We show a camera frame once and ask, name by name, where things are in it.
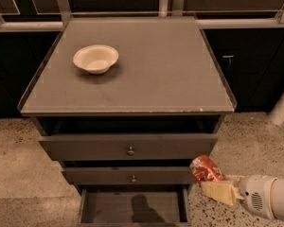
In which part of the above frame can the grey top drawer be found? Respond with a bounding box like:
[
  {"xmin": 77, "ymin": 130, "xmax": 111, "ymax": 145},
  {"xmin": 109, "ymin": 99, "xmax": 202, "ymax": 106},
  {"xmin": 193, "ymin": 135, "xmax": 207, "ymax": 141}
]
[{"xmin": 39, "ymin": 133, "xmax": 218, "ymax": 161}]

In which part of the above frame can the white cylindrical post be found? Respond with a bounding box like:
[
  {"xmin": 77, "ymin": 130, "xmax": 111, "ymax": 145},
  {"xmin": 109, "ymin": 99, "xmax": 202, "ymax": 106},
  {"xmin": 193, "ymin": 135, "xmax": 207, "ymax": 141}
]
[{"xmin": 268, "ymin": 93, "xmax": 284, "ymax": 126}]

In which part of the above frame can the metal railing frame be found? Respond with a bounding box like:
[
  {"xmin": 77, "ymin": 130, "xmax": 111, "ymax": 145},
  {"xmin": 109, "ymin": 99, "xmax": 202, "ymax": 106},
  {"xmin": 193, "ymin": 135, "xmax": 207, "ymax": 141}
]
[{"xmin": 0, "ymin": 0, "xmax": 284, "ymax": 31}]

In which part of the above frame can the grey middle drawer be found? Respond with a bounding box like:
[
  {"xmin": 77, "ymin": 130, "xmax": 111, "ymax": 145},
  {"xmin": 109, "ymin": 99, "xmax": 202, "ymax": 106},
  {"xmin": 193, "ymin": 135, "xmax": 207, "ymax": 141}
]
[{"xmin": 62, "ymin": 166, "xmax": 196, "ymax": 185}]

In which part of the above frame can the grey drawer cabinet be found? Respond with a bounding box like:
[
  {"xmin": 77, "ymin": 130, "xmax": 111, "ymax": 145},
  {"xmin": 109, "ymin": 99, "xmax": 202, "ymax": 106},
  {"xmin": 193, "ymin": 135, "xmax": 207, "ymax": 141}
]
[{"xmin": 17, "ymin": 15, "xmax": 239, "ymax": 227}]

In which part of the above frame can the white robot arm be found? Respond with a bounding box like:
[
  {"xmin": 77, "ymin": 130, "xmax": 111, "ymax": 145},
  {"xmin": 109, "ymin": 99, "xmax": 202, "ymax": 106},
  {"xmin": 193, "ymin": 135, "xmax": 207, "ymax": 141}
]
[{"xmin": 201, "ymin": 175, "xmax": 284, "ymax": 221}]

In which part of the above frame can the grey open bottom drawer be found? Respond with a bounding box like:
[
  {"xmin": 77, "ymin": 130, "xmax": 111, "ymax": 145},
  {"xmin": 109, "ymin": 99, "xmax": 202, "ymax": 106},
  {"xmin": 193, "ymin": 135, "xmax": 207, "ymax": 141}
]
[{"xmin": 76, "ymin": 185, "xmax": 192, "ymax": 227}]

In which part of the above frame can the white paper bowl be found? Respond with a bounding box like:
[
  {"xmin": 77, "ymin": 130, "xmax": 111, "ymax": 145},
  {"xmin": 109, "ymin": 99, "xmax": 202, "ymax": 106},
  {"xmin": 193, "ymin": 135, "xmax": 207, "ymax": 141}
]
[{"xmin": 73, "ymin": 44, "xmax": 119, "ymax": 74}]

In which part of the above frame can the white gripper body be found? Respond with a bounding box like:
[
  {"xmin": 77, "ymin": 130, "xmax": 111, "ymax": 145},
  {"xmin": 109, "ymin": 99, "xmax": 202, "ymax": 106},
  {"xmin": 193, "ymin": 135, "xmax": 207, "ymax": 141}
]
[{"xmin": 238, "ymin": 175, "xmax": 276, "ymax": 219}]

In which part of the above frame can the red coke can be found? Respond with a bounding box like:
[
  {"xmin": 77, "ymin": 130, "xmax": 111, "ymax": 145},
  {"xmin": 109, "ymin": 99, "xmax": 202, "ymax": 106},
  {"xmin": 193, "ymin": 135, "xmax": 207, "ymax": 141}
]
[{"xmin": 189, "ymin": 155, "xmax": 226, "ymax": 182}]

